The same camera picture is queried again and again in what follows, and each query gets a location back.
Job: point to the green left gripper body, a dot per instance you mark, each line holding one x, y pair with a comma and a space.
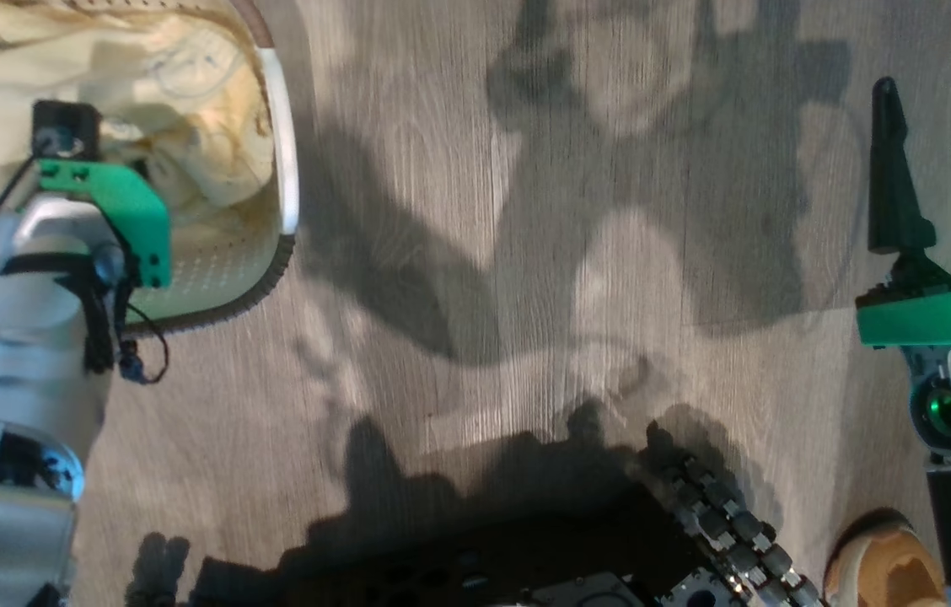
126, 206

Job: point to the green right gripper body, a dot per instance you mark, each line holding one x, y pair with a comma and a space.
939, 316

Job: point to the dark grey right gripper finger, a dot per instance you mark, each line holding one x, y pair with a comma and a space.
893, 202

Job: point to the pale yellow bear print cloth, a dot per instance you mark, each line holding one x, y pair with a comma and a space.
189, 126

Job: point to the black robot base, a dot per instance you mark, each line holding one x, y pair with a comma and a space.
484, 573

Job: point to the cream laundry basket brown rim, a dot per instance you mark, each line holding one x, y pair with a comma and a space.
214, 270

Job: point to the tan shoe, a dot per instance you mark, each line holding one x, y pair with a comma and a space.
880, 573

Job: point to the black grey roller wheel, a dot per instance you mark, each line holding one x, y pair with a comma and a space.
728, 531

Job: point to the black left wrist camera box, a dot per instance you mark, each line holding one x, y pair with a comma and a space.
67, 126

